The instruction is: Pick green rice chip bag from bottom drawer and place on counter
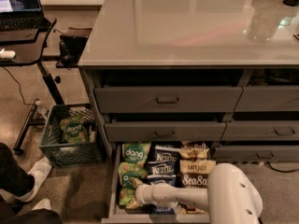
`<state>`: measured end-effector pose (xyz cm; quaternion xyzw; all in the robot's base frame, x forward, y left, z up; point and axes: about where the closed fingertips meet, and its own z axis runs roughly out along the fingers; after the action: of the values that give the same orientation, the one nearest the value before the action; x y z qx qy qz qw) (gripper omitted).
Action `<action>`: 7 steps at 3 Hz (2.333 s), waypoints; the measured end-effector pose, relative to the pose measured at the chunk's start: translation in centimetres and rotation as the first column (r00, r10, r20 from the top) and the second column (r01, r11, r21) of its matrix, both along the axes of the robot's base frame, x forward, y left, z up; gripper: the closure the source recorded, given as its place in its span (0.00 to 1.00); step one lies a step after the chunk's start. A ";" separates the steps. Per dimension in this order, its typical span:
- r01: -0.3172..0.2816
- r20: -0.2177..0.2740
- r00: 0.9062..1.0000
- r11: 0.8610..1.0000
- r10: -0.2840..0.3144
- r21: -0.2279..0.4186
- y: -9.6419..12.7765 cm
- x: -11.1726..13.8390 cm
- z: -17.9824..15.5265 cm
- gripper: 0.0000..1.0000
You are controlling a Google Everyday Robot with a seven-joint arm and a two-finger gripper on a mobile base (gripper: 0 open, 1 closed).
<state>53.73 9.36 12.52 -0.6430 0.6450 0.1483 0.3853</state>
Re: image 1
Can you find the black clamp device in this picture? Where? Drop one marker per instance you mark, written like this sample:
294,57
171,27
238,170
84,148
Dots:
71,45

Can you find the grey bottom right drawer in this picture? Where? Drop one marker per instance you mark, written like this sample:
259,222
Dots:
256,154

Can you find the green dang bag in crate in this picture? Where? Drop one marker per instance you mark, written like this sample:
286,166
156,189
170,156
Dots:
74,130

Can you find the grey cabinet with glossy top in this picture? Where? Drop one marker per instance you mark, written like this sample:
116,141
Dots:
192,43

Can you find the blue kettle chip bag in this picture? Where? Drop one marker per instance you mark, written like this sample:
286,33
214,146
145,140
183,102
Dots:
162,167
165,153
165,179

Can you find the grey top right drawer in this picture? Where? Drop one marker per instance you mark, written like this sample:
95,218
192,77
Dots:
268,99

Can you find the white computer mouse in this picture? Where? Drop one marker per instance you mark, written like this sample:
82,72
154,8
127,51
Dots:
7,54

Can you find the brown sea salt bag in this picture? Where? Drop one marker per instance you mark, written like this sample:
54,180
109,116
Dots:
194,151
194,174

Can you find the front blue kettle chip bag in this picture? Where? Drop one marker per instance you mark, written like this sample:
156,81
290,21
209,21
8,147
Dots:
165,179

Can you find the rear blue kettle chip bag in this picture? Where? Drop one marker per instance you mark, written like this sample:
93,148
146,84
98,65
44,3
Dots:
165,153

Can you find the person's white sock foot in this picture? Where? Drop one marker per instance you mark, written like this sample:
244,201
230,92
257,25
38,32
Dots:
39,173

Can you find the middle blue kettle chip bag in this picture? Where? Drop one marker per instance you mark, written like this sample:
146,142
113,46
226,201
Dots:
162,167

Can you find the rear brown sea salt bag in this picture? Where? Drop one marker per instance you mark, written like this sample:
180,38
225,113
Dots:
194,151

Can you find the green dang chip bag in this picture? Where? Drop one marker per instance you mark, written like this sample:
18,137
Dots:
126,172
136,153

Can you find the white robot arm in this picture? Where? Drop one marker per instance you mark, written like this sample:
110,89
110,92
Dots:
230,197

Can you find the grey middle right drawer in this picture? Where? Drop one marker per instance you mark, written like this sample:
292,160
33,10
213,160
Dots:
262,130

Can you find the black laptop stand desk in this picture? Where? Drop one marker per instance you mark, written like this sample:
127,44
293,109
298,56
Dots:
31,54

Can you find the black laptop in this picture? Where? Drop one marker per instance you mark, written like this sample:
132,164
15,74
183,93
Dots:
20,20

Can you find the front brown sea salt bag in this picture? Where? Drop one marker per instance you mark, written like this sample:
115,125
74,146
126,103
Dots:
194,174

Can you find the open bottom grey drawer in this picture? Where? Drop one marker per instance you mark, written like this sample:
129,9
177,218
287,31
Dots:
120,214

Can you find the green plastic crate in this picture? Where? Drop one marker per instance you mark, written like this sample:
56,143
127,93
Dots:
62,154

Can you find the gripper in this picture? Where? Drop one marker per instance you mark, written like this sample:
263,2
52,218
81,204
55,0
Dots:
144,194

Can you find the person's black trouser leg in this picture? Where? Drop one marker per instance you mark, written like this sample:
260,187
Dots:
14,180

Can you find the grey middle left drawer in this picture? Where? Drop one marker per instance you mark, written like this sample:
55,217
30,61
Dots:
164,131

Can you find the grey top left drawer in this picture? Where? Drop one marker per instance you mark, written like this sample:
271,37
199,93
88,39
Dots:
166,99

